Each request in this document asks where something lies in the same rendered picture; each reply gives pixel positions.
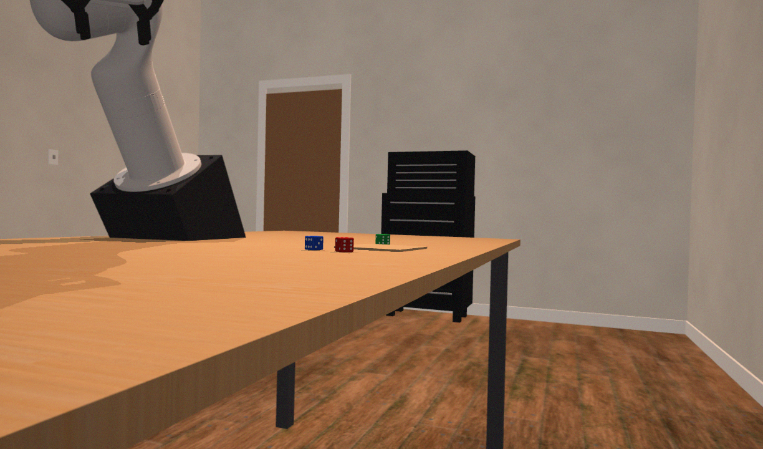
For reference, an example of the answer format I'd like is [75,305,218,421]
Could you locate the blue die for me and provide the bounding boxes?
[305,236,324,250]

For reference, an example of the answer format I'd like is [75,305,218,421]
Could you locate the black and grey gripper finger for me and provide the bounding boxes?
[129,0,164,46]
[61,0,91,40]

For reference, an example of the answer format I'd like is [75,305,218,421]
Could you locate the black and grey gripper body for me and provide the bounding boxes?
[89,0,145,8]

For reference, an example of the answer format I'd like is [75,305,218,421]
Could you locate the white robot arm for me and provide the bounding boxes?
[30,0,201,192]

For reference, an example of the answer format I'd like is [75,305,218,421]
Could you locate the red die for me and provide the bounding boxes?
[335,237,354,252]

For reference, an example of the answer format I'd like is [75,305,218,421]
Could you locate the tan mat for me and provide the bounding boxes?
[353,244,427,252]

